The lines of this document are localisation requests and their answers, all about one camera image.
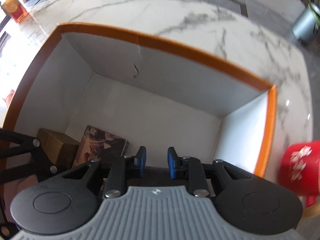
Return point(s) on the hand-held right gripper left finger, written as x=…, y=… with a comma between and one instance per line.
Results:
x=141, y=160

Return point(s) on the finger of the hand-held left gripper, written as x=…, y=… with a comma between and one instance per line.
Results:
x=43, y=155

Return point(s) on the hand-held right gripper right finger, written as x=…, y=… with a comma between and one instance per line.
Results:
x=172, y=162

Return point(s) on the gold box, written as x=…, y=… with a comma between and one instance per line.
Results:
x=60, y=145

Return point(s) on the dark printed box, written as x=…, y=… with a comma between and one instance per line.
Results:
x=100, y=142

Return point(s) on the orange cardboard box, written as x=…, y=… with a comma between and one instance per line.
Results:
x=162, y=110

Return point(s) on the red mug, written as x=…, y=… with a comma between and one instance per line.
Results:
x=297, y=170

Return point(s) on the silver trash can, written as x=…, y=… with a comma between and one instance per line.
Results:
x=303, y=23

